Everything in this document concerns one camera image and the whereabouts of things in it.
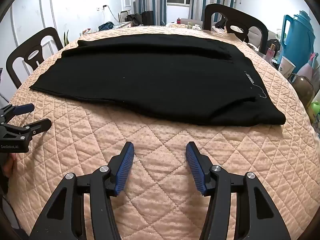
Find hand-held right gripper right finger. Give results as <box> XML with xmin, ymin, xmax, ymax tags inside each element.
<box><xmin>185</xmin><ymin>141</ymin><xmax>292</xmax><ymax>240</ymax></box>

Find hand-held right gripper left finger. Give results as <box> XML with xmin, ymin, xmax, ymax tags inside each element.
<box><xmin>29</xmin><ymin>141</ymin><xmax>135</xmax><ymax>240</ymax></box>

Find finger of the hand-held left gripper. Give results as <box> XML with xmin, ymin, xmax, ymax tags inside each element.
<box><xmin>0</xmin><ymin>118</ymin><xmax>52</xmax><ymax>140</ymax></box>
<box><xmin>0</xmin><ymin>103</ymin><xmax>35</xmax><ymax>123</ymax></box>

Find black pants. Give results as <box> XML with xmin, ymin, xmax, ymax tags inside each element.
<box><xmin>29</xmin><ymin>32</ymin><xmax>286</xmax><ymax>127</ymax></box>

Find person's left hand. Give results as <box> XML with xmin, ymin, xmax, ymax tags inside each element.
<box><xmin>2</xmin><ymin>153</ymin><xmax>17</xmax><ymax>178</ymax></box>

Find peach quilted blanket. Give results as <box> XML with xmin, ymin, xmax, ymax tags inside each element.
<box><xmin>0</xmin><ymin>25</ymin><xmax>320</xmax><ymax>240</ymax></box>

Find person's dark clothing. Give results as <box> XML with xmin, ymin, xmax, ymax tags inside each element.
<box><xmin>0</xmin><ymin>180</ymin><xmax>29</xmax><ymax>240</ymax></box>

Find dark wooden chair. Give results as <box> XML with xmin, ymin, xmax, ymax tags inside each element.
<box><xmin>204</xmin><ymin>3</ymin><xmax>269</xmax><ymax>54</ymax></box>
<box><xmin>5</xmin><ymin>27</ymin><xmax>63</xmax><ymax>89</ymax></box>

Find dark blue bag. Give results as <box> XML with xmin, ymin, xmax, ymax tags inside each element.
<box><xmin>98</xmin><ymin>21</ymin><xmax>115</xmax><ymax>31</ymax></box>

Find green plastic bottle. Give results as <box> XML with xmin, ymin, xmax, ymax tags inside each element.
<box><xmin>308</xmin><ymin>100</ymin><xmax>320</xmax><ymax>124</ymax></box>

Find brown glass jar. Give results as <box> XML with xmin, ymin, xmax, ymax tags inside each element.
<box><xmin>289</xmin><ymin>73</ymin><xmax>315</xmax><ymax>109</ymax></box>

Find white paper cup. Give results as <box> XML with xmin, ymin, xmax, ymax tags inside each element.
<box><xmin>277</xmin><ymin>56</ymin><xmax>296</xmax><ymax>77</ymax></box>

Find pink bottle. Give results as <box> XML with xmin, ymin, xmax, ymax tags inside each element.
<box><xmin>265</xmin><ymin>43</ymin><xmax>277</xmax><ymax>62</ymax></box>

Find dark handbag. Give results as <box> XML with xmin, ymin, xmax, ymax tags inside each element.
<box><xmin>125</xmin><ymin>13</ymin><xmax>142</xmax><ymax>27</ymax></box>

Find grey sofa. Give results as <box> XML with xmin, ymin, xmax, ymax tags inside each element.
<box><xmin>246</xmin><ymin>26</ymin><xmax>268</xmax><ymax>48</ymax></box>

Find tall black bag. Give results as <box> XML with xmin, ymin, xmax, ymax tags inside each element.
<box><xmin>142</xmin><ymin>10</ymin><xmax>154</xmax><ymax>26</ymax></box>

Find blue thermos jug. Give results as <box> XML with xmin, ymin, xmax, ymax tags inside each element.
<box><xmin>280</xmin><ymin>10</ymin><xmax>316</xmax><ymax>74</ymax></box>

